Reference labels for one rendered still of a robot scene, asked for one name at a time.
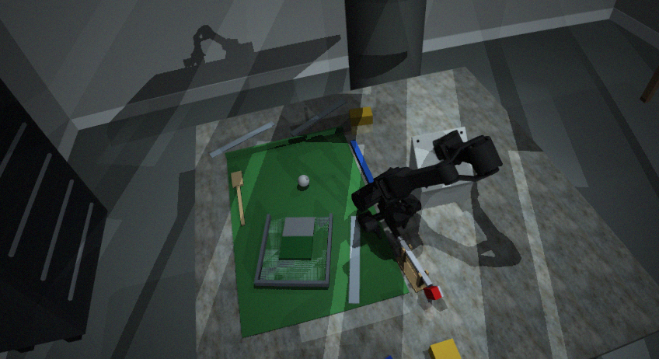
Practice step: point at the light grey flat bar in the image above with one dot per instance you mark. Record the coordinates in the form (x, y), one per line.
(241, 139)
(355, 233)
(317, 117)

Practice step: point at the white golf ball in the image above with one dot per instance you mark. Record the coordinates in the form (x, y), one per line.
(303, 180)

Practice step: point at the yellow block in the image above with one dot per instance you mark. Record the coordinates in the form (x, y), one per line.
(444, 350)
(361, 116)

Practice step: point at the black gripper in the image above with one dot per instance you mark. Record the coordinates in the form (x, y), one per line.
(369, 222)

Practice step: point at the green flat mat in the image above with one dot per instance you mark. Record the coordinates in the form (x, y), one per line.
(271, 186)

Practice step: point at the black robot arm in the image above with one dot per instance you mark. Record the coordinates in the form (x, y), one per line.
(397, 183)

